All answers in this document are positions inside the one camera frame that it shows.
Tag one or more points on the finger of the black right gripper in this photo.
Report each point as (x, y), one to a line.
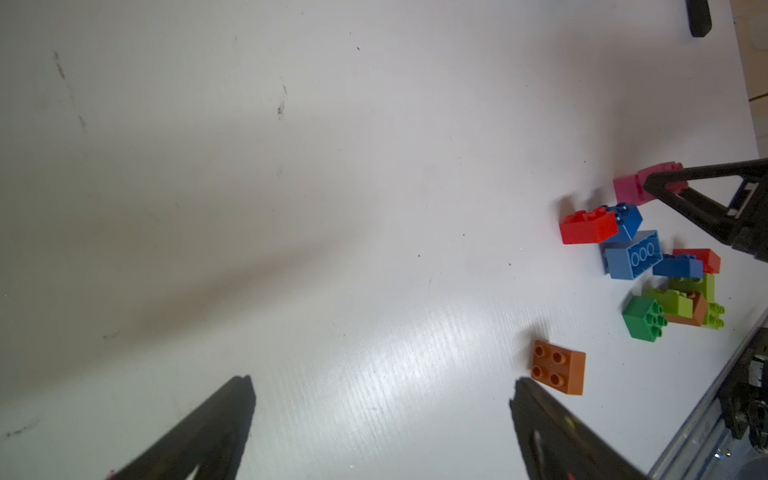
(742, 224)

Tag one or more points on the green black wrench tool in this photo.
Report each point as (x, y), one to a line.
(699, 17)

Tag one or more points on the lime green small lego brick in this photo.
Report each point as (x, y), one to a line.
(713, 319)

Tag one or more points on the blue long lego brick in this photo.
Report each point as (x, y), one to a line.
(629, 260)

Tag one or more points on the orange square lego brick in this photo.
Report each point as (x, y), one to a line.
(559, 368)

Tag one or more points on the brown lego brick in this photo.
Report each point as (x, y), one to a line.
(689, 310)

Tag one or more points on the red long lego brick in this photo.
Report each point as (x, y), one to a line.
(593, 227)

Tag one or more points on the dark blue small lego brick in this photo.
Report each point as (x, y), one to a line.
(624, 222)

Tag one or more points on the red small lego brick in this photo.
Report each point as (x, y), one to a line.
(711, 261)

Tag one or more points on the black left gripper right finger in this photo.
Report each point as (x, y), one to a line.
(555, 444)

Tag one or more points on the pink lego brick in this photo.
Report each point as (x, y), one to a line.
(630, 189)

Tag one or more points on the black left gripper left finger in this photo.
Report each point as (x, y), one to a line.
(207, 444)

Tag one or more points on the aluminium front rail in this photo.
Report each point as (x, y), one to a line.
(725, 436)

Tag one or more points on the green square lego brick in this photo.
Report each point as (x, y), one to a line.
(644, 318)

